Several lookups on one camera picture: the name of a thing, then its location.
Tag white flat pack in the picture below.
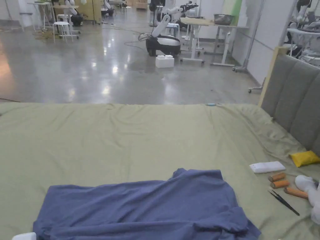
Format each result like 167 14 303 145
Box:
249 161 286 174

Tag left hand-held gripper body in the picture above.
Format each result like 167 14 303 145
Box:
12 232 37 240

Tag orange cylinder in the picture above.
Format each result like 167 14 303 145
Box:
270 180 289 189
268 172 286 182
284 187 309 200

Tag white robot with black base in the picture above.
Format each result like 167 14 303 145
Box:
63 0 83 27
146 2 200 57

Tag bed with pale green sheet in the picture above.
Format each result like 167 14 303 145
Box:
0 102 320 240

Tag white foam block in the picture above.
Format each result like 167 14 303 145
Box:
155 55 175 68

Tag black tweezers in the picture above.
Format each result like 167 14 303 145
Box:
268 190 300 216

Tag dark blue shirt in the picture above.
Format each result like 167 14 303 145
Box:
32 168 262 240

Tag grey padded headboard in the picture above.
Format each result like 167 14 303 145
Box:
260 53 320 156

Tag grey stool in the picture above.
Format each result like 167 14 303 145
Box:
19 12 35 32

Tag white folding table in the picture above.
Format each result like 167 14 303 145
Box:
27 2 54 30

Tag yellow bag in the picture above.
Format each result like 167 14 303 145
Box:
289 151 320 168

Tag wooden table with metal basin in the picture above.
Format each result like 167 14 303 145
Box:
180 13 250 67

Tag white robot with table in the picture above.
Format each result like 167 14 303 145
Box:
286 0 320 63

